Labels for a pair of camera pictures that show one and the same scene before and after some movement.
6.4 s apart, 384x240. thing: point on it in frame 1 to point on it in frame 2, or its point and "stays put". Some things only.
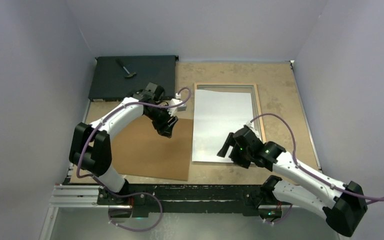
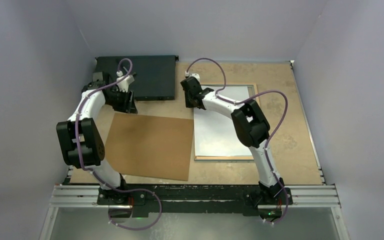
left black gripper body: (161, 118) to (120, 100)
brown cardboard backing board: (138, 149) stays put
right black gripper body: (241, 157) to (189, 103)
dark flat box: (116, 78) stays put
